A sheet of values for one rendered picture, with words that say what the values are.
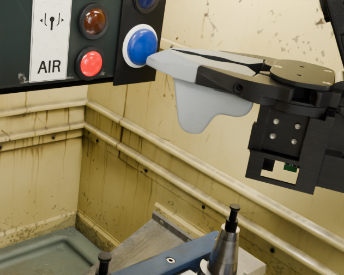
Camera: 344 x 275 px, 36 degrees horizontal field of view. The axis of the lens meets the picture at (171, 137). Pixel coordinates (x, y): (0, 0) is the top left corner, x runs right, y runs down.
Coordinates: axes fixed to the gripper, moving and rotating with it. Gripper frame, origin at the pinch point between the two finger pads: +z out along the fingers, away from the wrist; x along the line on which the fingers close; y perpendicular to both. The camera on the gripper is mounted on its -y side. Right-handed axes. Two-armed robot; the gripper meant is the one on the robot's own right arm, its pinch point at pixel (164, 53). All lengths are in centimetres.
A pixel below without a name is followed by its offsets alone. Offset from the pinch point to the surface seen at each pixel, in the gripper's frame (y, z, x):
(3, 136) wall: 56, 70, 87
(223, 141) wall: 39, 6, 84
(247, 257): 35.8, -8.8, 30.7
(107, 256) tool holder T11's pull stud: 24.7, 4.9, 5.8
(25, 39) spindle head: -1.1, 7.5, -8.5
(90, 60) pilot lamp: 0.6, 4.3, -4.4
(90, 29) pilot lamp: -1.7, 4.5, -4.5
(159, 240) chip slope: 74, 18, 86
